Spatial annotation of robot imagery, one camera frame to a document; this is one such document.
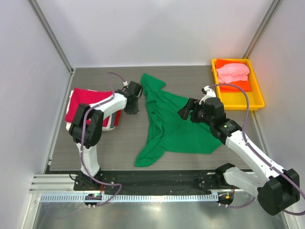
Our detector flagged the orange t-shirt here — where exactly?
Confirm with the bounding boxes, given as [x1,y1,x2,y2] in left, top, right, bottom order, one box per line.
[215,59,251,92]

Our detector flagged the left aluminium corner post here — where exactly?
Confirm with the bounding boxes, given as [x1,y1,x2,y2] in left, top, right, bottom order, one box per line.
[28,0,73,74]

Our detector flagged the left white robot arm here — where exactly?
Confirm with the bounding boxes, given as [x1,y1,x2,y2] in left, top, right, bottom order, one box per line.
[65,81,143,191]

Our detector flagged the right aluminium corner post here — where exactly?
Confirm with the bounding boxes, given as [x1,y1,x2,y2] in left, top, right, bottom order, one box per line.
[243,0,283,59]

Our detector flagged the aluminium corner post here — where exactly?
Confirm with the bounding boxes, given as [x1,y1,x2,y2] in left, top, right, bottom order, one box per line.
[243,0,283,59]
[28,0,73,74]

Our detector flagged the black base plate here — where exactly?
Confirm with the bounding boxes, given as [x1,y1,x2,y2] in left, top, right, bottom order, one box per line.
[72,170,237,196]

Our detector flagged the aluminium frame rail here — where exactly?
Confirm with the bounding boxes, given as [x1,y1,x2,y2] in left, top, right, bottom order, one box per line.
[29,173,290,193]

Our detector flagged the white folded t-shirt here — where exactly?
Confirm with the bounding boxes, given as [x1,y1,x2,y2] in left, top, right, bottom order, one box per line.
[65,88,122,131]

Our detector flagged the yellow plastic bin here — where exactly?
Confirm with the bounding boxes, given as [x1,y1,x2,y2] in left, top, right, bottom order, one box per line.
[214,59,265,111]

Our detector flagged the white slotted cable duct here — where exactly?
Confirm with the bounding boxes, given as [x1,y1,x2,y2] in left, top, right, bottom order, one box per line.
[40,192,218,203]

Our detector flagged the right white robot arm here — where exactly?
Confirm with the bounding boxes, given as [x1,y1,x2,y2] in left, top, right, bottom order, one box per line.
[178,97,305,216]

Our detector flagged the pink crumpled t-shirt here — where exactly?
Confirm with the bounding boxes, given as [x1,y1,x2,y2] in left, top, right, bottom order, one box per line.
[216,63,250,83]

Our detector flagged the green t-shirt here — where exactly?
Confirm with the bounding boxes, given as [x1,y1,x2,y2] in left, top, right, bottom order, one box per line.
[134,73,222,167]

